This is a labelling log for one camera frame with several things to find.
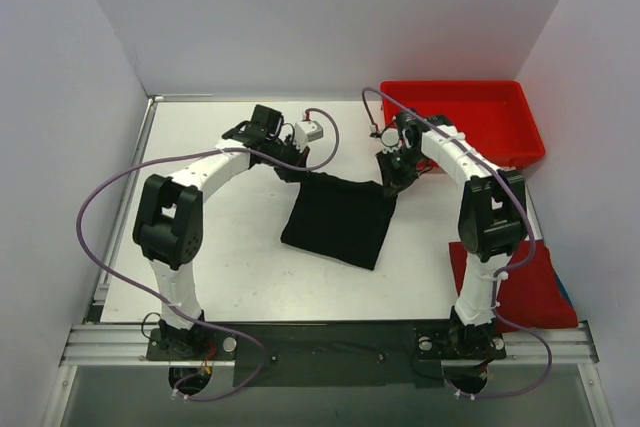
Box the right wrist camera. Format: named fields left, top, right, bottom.
left=377, top=128, right=401, bottom=157

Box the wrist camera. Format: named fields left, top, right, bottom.
left=377, top=128, right=401, bottom=157
left=293, top=120, right=324, bottom=151

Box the folded blue t shirt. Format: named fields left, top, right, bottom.
left=554, top=272, right=574, bottom=309

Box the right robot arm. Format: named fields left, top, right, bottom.
left=376, top=112, right=530, bottom=356

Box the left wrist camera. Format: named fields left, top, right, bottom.
left=293, top=120, right=324, bottom=151

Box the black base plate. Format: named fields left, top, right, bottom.
left=169, top=320, right=502, bottom=392

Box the folded red t shirt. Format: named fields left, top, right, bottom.
left=448, top=239, right=579, bottom=330

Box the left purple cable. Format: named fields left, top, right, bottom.
left=75, top=107, right=341, bottom=402

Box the red plastic bin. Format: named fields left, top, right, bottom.
left=380, top=80, right=545, bottom=169

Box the aluminium front rail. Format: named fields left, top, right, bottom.
left=60, top=323, right=599, bottom=366

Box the black t shirt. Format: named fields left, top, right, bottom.
left=280, top=173, right=396, bottom=271

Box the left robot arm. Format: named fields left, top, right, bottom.
left=133, top=105, right=323, bottom=359

